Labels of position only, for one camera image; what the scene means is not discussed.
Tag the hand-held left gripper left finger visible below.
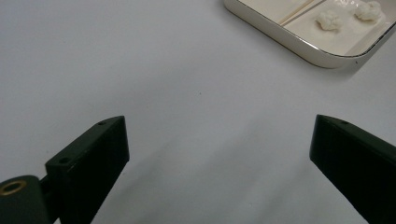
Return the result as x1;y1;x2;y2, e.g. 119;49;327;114
44;115;131;224

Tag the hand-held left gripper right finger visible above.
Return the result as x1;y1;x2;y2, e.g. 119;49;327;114
309;114;396;224

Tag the white square tray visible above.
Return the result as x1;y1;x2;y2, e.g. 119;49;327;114
222;0;396;70

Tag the white cotton ball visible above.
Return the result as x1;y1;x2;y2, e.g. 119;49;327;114
315;10;344;33
354;0;383;22

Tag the wooden skewer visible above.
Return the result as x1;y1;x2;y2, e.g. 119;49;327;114
277;0;316;26

